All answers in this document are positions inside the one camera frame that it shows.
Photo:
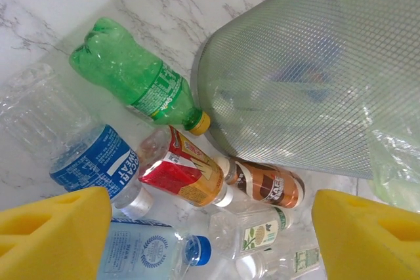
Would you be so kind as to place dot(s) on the clear bottle pale blue label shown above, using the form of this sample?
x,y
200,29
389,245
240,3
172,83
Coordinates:
x,y
141,250

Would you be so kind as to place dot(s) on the translucent green bin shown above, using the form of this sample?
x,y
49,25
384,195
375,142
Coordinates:
x,y
295,63

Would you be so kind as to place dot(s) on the red yellow label bottle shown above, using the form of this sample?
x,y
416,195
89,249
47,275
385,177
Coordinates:
x,y
183,172

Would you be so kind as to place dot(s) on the brown coffee label bottle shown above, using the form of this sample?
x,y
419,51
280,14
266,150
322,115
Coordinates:
x,y
269,185

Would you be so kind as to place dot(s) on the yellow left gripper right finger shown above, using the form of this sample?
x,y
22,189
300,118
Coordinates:
x,y
367,240

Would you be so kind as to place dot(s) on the Pocari Sweat blue label bottle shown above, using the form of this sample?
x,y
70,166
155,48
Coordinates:
x,y
92,158

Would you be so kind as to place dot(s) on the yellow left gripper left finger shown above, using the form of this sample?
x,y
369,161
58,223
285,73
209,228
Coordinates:
x,y
49,237

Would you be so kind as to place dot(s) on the green Sprite plastic bottle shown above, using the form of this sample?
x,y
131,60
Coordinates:
x,y
131,73

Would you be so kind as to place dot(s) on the clear tea bottle green label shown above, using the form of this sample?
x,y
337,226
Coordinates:
x,y
252,234
295,263

